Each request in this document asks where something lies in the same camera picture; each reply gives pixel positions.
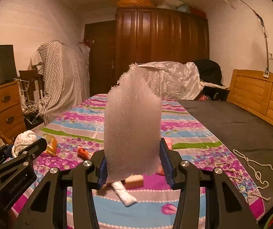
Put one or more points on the pink drink carton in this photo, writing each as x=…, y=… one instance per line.
x=168, y=142

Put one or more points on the orange small wrapper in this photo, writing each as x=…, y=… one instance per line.
x=84, y=154

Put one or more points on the orange bag on wardrobe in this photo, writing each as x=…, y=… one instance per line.
x=135, y=3

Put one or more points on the dark wooden wardrobe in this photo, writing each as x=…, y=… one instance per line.
x=144, y=35

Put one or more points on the grey striped cloth cover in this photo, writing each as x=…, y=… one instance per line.
x=65, y=72

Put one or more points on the dark grey mattress cover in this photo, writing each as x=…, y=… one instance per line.
x=235, y=127

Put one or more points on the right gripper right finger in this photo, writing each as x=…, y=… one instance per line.
x=225, y=206

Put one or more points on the white tissue wad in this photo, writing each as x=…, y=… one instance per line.
x=22, y=141

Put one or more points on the purple floral bed sheet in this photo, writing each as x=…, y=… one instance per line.
x=83, y=127

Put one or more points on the yellow snack wrapper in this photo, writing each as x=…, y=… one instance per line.
x=51, y=144

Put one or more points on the beige sponge block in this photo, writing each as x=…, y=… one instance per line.
x=134, y=181

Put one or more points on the white satin cloth cover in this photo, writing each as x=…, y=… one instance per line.
x=170, y=79

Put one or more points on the dark wooden door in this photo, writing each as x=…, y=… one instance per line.
x=100, y=37

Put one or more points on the wooden chest of drawers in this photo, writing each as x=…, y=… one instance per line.
x=11, y=117

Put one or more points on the white pillows on wardrobe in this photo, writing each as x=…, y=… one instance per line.
x=175, y=5

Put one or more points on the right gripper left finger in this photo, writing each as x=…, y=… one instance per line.
x=47, y=205

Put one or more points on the wooden bed headboard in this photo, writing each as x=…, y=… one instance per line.
x=250, y=90

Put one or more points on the black clothes pile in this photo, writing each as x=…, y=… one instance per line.
x=209, y=71

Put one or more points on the white cloth bundle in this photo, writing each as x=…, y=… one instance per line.
x=120, y=190

